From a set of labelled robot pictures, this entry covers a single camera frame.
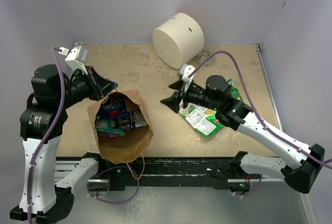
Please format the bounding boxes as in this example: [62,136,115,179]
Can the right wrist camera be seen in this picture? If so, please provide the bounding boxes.
[178,63,196,83]

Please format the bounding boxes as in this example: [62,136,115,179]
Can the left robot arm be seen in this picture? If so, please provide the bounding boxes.
[10,64,118,223]

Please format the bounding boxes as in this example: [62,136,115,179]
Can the small green snack packet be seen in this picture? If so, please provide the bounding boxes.
[227,79,244,103]

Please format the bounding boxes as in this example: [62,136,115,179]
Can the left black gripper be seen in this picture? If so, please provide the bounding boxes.
[57,65,118,108]

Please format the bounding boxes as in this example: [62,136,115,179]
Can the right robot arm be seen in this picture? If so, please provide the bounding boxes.
[161,75,325,194]

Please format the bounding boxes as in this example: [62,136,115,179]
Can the red snack packet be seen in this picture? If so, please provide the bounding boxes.
[107,133,121,139]

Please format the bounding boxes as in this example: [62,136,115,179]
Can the brown paper bag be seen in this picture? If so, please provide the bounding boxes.
[88,90,154,173]

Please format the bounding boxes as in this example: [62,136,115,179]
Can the teal snack packet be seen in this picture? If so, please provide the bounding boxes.
[95,119,125,136]

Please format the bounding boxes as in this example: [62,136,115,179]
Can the dark blue snack bag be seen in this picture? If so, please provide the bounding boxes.
[96,97,127,120]

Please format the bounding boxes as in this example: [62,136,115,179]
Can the blue salt vinegar chips bag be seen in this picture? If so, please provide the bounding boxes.
[116,110,147,129]

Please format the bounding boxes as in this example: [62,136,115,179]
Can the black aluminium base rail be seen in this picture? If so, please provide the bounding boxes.
[54,156,286,192]

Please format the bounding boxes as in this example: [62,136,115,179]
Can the large green chips bag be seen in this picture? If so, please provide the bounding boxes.
[179,103,224,137]

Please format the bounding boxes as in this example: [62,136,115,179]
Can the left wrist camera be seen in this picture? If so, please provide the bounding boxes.
[59,45,88,75]

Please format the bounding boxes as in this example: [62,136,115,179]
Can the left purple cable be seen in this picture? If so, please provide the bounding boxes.
[27,47,68,224]

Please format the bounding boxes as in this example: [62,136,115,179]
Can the white cylindrical container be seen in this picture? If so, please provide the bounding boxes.
[152,12,204,69]

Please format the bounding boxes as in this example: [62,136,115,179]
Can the clear tape roll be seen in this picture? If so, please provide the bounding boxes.
[197,50,214,67]

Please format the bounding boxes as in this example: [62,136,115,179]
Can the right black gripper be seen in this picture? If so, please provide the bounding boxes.
[160,79,219,114]

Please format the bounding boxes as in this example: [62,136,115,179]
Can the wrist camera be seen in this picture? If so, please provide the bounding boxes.
[59,45,88,75]
[178,63,196,83]

